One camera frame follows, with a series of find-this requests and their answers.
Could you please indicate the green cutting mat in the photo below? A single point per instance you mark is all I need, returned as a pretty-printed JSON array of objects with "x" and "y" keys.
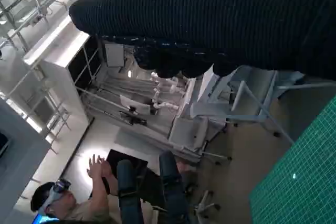
[{"x": 296, "y": 182}]

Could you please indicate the black floor mat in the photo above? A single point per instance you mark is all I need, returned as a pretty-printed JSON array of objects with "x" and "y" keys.
[{"x": 115, "y": 155}]

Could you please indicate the white cabinet with dark glass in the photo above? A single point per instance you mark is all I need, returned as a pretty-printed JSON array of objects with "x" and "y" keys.
[{"x": 84, "y": 61}]

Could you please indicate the white board panel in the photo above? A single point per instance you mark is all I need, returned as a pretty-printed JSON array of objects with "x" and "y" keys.
[{"x": 114, "y": 54}]

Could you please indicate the white monitor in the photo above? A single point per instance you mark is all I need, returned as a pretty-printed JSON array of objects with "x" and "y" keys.
[{"x": 141, "y": 108}]

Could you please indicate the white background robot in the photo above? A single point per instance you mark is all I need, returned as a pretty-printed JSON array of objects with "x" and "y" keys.
[{"x": 168, "y": 104}]

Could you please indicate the person wearing headset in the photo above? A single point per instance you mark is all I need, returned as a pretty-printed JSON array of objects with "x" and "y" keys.
[{"x": 126, "y": 182}]

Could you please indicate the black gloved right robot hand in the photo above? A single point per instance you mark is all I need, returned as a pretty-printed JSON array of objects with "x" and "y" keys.
[{"x": 210, "y": 19}]

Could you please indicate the gray chair with casters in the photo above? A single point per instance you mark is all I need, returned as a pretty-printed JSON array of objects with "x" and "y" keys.
[{"x": 229, "y": 158}]

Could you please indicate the white VR headset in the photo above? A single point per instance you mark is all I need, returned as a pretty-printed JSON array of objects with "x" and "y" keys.
[{"x": 56, "y": 190}]

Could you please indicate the gray mesh chair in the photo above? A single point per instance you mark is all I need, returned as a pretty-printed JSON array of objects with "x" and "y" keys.
[{"x": 246, "y": 118}]

